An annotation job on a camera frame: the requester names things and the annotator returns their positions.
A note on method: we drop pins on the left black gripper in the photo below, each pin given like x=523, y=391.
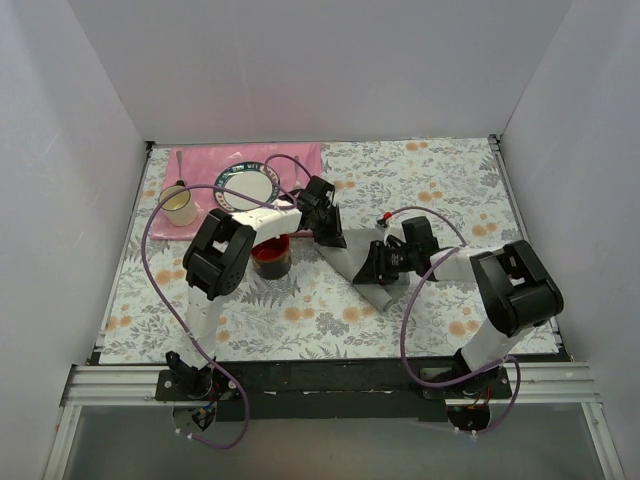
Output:
x=328, y=228

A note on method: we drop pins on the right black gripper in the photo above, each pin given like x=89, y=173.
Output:
x=377, y=262

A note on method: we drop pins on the grey cloth napkin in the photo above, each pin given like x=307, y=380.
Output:
x=348, y=262

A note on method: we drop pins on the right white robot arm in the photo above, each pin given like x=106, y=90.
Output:
x=517, y=292

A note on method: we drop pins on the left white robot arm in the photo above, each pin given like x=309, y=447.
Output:
x=218, y=256

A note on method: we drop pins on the silver fork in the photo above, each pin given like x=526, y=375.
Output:
x=297, y=184

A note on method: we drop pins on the dark jar red lid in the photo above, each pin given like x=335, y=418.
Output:
x=272, y=258

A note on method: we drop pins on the white plate patterned rim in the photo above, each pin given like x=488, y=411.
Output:
x=246, y=186

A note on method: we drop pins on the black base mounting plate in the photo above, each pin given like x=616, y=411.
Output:
x=304, y=389

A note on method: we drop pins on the cream enamel mug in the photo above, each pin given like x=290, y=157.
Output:
x=178, y=205

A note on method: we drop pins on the pink placemat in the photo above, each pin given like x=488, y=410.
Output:
x=202, y=165

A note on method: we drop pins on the silver spoon on placemat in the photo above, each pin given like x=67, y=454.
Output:
x=179, y=161

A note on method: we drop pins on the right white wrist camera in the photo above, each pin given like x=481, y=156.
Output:
x=385, y=224

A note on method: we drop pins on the aluminium frame rail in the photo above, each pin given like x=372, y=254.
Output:
x=527, y=383

